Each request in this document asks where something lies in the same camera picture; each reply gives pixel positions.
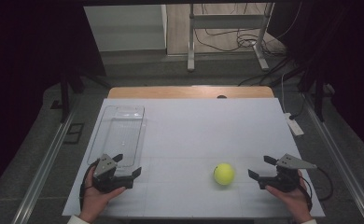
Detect aluminium rail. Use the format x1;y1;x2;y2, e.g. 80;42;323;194
301;92;364;224
11;101;79;224

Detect clear plastic container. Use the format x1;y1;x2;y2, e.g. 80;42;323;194
86;105;147;171

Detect white power strip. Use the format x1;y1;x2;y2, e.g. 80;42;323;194
283;112;305;137

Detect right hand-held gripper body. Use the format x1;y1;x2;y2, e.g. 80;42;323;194
258;152;318;193

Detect black floor cables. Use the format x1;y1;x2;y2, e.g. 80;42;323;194
193;2;303;88

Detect yellow tennis ball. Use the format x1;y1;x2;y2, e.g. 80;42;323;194
213;162;236;187

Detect black stand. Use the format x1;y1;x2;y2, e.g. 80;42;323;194
49;69;112;123
297;60;329;123

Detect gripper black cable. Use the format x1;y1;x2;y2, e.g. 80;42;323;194
297;165;334;213
78;161;100;213

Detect wooden table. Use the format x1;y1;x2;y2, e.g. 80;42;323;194
107;85;275;100

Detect white board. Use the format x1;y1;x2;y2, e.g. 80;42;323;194
62;97;326;218

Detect white cabinet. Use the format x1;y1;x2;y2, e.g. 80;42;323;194
83;4;168;53

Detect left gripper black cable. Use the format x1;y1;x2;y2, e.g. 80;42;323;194
78;161;100;213

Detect grey metal stand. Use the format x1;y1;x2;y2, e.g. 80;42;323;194
186;2;275;73

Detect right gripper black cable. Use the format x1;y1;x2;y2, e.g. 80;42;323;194
297;165;334;213

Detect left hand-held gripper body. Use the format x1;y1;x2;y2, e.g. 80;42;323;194
91;153;134;194

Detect white cable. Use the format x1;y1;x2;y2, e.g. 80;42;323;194
280;72;289;115

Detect person's right hand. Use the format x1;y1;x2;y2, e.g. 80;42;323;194
265;169;315;224

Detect person's left hand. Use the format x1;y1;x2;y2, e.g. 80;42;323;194
77;166;127;224

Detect dark curtain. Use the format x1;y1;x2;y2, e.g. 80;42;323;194
268;0;364;162
0;0;107;200

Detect black frame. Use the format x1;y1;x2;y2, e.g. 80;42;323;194
63;122;86;145

